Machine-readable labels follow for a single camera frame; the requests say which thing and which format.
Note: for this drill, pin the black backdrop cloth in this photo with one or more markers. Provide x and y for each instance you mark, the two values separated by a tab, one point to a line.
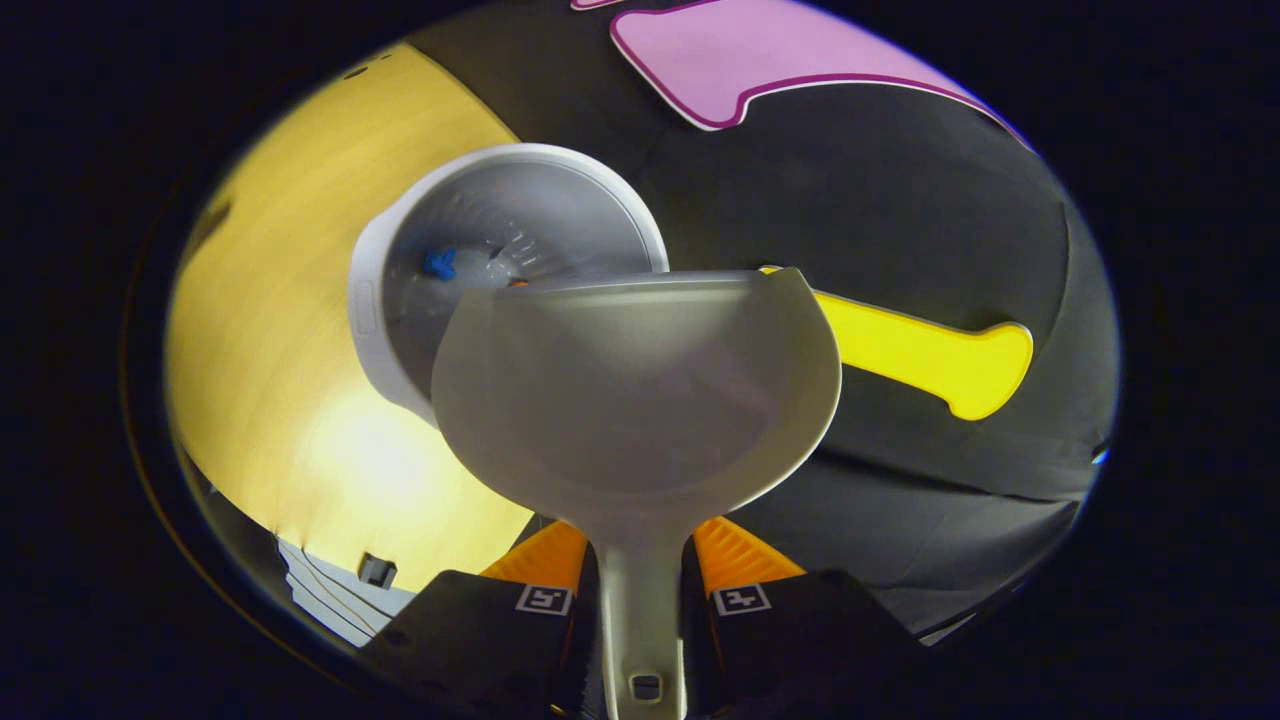
900	220

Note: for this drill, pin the white dustpan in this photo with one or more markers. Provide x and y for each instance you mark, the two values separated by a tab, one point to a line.
640	400

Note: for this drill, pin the white ribbed garbage bin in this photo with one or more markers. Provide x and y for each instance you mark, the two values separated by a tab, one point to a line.
500	220

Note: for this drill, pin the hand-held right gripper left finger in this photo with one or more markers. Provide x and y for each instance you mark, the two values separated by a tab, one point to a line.
480	640

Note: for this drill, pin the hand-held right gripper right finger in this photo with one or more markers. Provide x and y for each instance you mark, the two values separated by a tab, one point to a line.
800	640

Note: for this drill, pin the blue trash piece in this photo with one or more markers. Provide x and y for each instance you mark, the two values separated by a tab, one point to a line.
440	264

